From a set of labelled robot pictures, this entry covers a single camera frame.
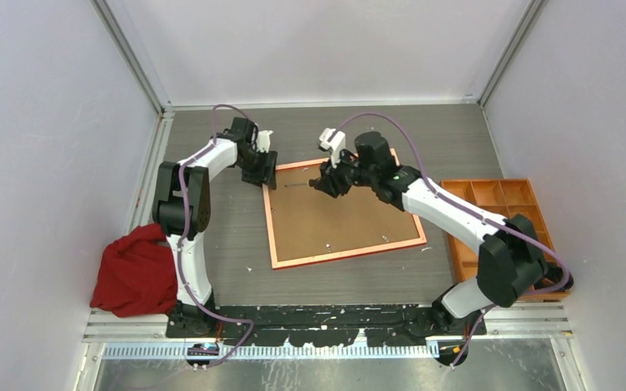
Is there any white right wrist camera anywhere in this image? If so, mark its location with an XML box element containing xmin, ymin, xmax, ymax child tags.
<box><xmin>318</xmin><ymin>128</ymin><xmax>346</xmax><ymax>169</ymax></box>

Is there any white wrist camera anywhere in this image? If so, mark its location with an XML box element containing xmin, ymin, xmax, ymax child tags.
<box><xmin>318</xmin><ymin>128</ymin><xmax>346</xmax><ymax>169</ymax></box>
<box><xmin>255</xmin><ymin>130</ymin><xmax>273</xmax><ymax>153</ymax></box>

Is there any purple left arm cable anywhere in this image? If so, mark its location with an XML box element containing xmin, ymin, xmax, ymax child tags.
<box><xmin>176</xmin><ymin>103</ymin><xmax>254</xmax><ymax>371</ymax></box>

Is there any red cloth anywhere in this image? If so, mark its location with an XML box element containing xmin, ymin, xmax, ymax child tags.
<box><xmin>90</xmin><ymin>223</ymin><xmax>178</xmax><ymax>318</ymax></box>

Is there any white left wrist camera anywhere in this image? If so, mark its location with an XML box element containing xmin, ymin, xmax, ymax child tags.
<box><xmin>255</xmin><ymin>130</ymin><xmax>273</xmax><ymax>153</ymax></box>

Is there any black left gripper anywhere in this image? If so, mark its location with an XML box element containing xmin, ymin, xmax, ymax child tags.
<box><xmin>238</xmin><ymin>147</ymin><xmax>277</xmax><ymax>190</ymax></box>

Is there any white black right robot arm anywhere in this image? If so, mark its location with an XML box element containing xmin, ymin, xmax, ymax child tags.
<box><xmin>309</xmin><ymin>128</ymin><xmax>549</xmax><ymax>335</ymax></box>

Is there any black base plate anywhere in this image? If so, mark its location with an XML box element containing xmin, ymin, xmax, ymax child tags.
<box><xmin>165</xmin><ymin>304</ymin><xmax>478</xmax><ymax>348</ymax></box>

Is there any red picture frame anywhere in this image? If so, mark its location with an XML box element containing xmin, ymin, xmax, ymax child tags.
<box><xmin>262</xmin><ymin>159</ymin><xmax>427</xmax><ymax>270</ymax></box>

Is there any white slotted cable duct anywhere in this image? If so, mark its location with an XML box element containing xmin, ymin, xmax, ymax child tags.
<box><xmin>101</xmin><ymin>341</ymin><xmax>439</xmax><ymax>361</ymax></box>

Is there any orange compartment tray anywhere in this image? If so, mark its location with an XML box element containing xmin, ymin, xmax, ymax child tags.
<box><xmin>440</xmin><ymin>178</ymin><xmax>554</xmax><ymax>282</ymax></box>

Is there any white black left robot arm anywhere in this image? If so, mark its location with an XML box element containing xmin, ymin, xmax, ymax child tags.
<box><xmin>152</xmin><ymin>117</ymin><xmax>277</xmax><ymax>338</ymax></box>

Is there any black yellow screwdriver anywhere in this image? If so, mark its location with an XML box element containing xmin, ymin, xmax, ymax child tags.
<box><xmin>284</xmin><ymin>182</ymin><xmax>313</xmax><ymax>188</ymax></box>

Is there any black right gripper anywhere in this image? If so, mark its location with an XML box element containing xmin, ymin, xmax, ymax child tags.
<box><xmin>316</xmin><ymin>146</ymin><xmax>377</xmax><ymax>198</ymax></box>

